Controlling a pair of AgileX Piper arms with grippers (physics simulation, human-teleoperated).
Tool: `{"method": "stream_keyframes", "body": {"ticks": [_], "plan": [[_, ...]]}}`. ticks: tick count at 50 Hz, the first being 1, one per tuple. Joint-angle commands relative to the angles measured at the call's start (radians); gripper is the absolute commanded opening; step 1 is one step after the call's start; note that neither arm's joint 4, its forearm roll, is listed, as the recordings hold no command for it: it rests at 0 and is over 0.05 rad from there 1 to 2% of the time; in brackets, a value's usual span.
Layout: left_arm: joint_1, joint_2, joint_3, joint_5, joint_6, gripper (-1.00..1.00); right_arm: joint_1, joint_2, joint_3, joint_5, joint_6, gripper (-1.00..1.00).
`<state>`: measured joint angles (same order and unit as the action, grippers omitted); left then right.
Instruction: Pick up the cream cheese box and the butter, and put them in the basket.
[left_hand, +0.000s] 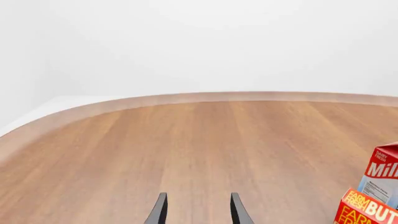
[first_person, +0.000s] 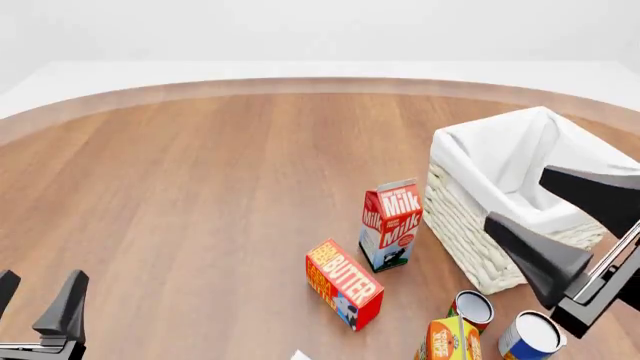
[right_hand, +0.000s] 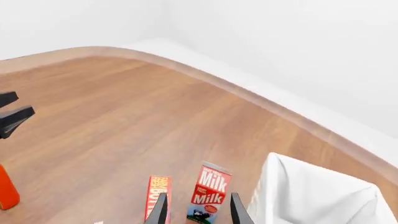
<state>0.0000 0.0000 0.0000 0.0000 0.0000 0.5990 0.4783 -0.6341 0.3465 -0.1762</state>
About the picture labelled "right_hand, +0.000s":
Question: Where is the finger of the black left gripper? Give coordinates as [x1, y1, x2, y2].
[0, 91, 20, 109]
[0, 105, 36, 140]

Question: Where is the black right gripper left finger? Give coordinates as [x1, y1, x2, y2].
[144, 192, 169, 224]

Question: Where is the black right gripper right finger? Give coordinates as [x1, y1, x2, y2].
[230, 192, 256, 224]

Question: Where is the red and yellow butter box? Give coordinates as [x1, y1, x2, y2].
[144, 175, 173, 224]

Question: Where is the white basket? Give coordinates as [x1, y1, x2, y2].
[246, 151, 398, 224]

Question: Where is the red milk carton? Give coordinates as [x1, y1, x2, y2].
[186, 161, 234, 224]

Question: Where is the orange juice carton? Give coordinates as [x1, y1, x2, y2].
[0, 162, 21, 211]

